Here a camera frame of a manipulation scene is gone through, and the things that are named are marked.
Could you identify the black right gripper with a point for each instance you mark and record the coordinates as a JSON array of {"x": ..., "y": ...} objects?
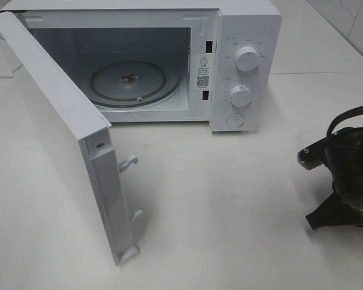
[{"x": 344, "y": 153}]

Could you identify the white round door button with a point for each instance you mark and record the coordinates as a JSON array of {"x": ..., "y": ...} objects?
[{"x": 235, "y": 120}]

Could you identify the white microwave knob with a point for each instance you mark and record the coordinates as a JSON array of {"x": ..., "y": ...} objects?
[
  {"x": 240, "y": 96},
  {"x": 247, "y": 58}
]

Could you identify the white microwave door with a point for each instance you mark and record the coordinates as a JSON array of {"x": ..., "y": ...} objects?
[{"x": 75, "y": 135}]

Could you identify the white microwave oven body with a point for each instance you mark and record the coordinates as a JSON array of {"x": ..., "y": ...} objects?
[{"x": 84, "y": 36}]

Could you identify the white warning label sticker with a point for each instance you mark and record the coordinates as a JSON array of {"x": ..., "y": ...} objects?
[{"x": 203, "y": 66}]

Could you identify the glass microwave turntable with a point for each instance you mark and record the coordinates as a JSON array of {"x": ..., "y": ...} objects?
[{"x": 130, "y": 84}]

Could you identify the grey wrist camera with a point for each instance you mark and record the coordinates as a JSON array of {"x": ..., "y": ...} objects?
[{"x": 313, "y": 155}]

